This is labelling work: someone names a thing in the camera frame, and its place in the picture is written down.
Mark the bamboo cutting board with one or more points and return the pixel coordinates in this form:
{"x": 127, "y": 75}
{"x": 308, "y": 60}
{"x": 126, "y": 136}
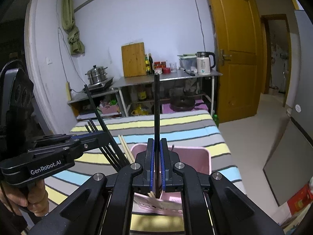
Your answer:
{"x": 133, "y": 60}

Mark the clear drinking glass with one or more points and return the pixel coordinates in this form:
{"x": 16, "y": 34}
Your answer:
{"x": 173, "y": 67}

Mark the metal kitchen shelf table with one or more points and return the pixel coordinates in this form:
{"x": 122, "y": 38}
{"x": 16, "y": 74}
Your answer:
{"x": 167, "y": 80}

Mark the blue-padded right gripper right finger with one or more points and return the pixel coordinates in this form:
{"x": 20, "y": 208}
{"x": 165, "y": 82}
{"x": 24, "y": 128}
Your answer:
{"x": 211, "y": 203}

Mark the beige power strip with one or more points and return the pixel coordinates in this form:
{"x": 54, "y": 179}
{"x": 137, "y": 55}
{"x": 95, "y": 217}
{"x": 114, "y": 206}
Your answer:
{"x": 68, "y": 91}

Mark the clear storage container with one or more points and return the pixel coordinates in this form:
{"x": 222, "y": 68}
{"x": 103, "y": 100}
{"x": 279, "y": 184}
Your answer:
{"x": 188, "y": 62}

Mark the white electric kettle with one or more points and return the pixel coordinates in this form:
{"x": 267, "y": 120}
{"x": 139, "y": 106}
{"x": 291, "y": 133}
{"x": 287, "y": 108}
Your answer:
{"x": 206, "y": 62}

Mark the green hanging cloth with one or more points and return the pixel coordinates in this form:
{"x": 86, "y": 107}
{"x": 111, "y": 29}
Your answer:
{"x": 69, "y": 26}

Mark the green-yellow oil bottle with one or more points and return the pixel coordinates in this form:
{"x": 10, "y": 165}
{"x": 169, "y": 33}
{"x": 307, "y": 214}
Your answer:
{"x": 147, "y": 64}

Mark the yellow wooden door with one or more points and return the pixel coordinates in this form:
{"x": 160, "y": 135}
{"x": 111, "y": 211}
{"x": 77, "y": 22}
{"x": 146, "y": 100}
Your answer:
{"x": 240, "y": 57}

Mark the red lidded jar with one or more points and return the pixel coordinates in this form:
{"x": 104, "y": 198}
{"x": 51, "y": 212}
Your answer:
{"x": 159, "y": 67}

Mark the stainless steel steamer pot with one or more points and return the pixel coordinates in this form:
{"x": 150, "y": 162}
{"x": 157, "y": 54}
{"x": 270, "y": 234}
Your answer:
{"x": 97, "y": 74}

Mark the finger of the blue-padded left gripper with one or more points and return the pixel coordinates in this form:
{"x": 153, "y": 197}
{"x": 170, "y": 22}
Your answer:
{"x": 90, "y": 143}
{"x": 85, "y": 135}

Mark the dark oil bottle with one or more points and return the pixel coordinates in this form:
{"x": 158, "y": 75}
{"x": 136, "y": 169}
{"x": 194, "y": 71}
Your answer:
{"x": 150, "y": 59}

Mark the black frying pan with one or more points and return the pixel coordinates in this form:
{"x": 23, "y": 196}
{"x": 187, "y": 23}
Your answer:
{"x": 183, "y": 104}

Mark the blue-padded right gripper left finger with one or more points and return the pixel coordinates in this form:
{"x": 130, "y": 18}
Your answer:
{"x": 102, "y": 205}

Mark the low grey side shelf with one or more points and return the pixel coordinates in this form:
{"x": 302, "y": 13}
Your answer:
{"x": 106, "y": 103}

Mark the person's left hand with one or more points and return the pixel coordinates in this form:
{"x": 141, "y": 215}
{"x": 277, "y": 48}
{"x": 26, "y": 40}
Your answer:
{"x": 36, "y": 201}

